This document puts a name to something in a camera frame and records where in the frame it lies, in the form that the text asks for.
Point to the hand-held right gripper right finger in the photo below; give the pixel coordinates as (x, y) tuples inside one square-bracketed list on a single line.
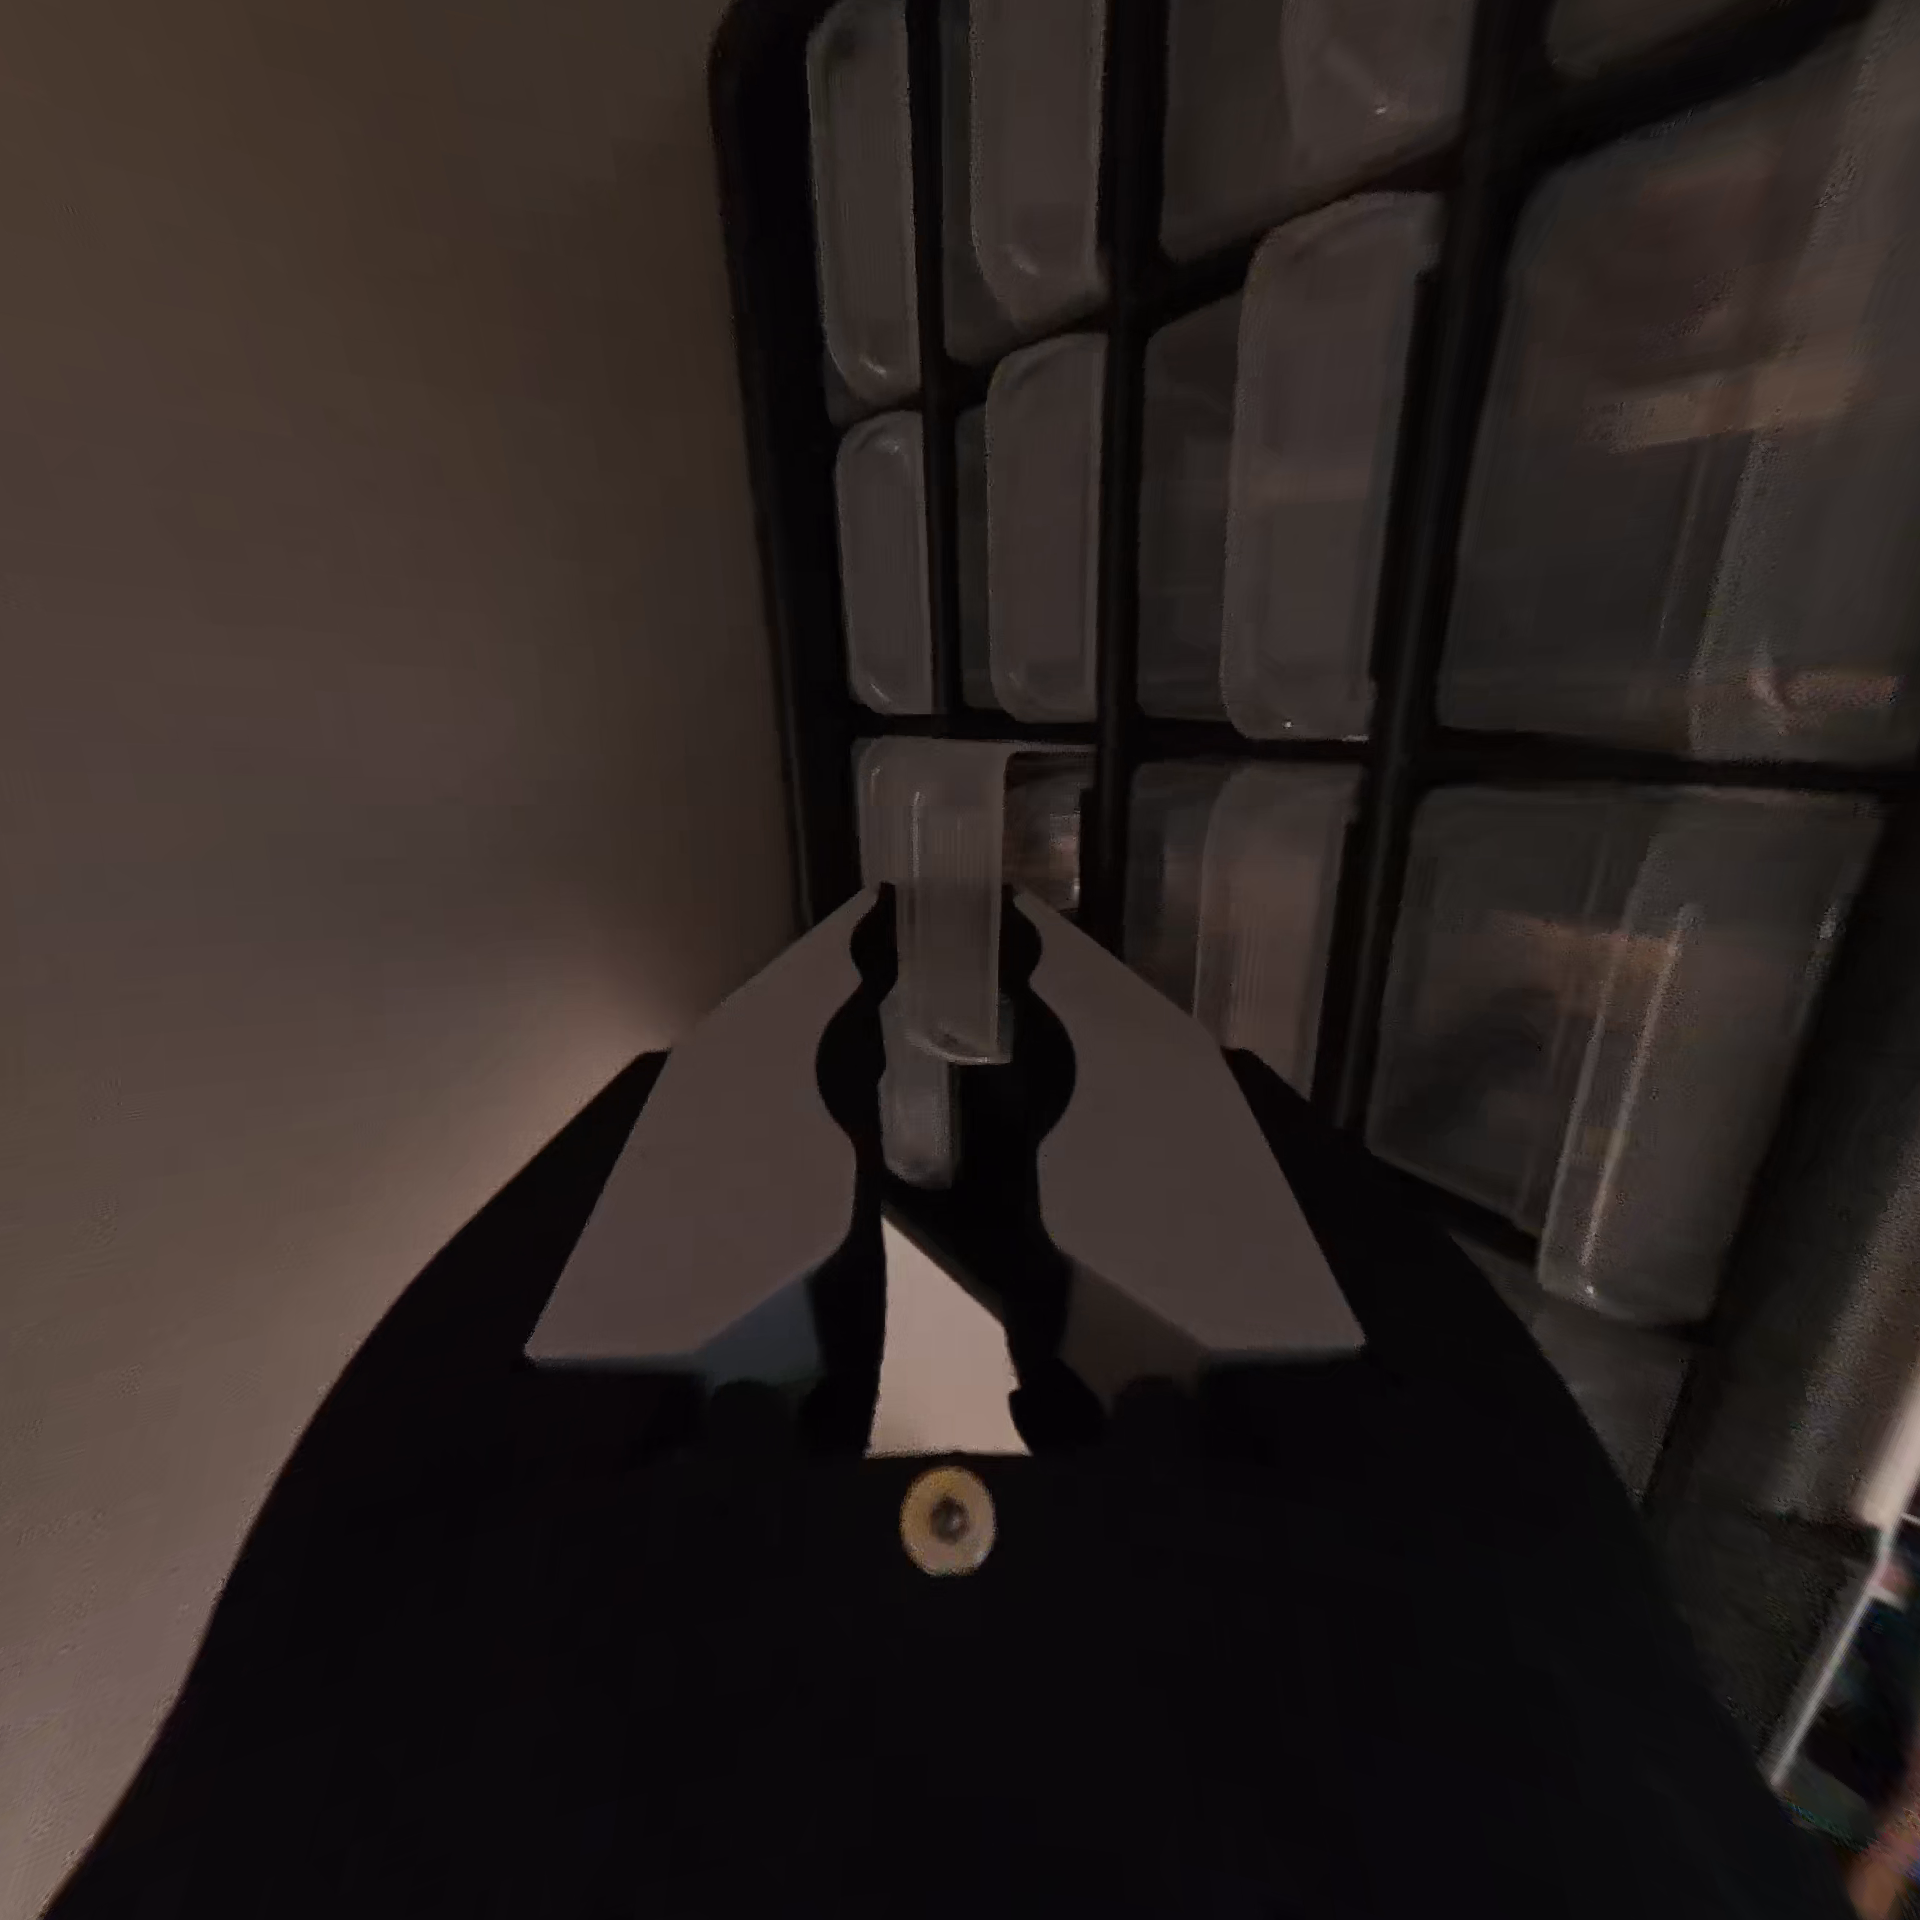
[(1185, 1201)]

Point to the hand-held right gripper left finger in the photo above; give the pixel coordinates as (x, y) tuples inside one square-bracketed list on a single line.
[(704, 1171)]

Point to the small clear plastic drawer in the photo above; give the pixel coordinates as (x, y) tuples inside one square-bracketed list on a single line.
[(942, 901)]

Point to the black drawer cabinet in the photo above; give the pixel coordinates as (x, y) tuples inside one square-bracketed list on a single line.
[(1119, 525)]

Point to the rows of clear cabinet drawers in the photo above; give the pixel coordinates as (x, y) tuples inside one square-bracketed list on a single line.
[(1650, 452)]

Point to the white frame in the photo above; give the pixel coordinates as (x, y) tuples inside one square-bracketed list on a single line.
[(1839, 1665)]

